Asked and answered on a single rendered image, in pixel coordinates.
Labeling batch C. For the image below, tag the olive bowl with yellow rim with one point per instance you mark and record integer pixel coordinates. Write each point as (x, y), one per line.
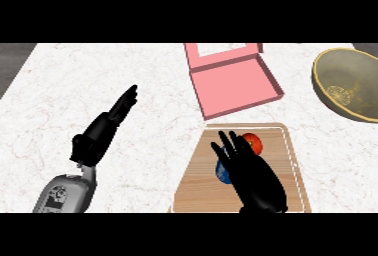
(349, 83)

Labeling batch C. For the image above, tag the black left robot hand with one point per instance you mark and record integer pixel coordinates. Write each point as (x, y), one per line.
(101, 130)

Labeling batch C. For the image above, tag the blue can with red end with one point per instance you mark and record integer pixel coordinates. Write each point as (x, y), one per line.
(253, 142)

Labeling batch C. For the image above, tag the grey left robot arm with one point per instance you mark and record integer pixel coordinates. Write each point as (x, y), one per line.
(67, 193)

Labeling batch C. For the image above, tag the pink cardboard box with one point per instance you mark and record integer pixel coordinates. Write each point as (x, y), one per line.
(231, 81)

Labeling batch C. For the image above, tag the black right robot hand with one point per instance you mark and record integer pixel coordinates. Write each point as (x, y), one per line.
(256, 180)

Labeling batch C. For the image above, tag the wooden cutting board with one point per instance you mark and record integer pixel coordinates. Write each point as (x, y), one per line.
(237, 190)

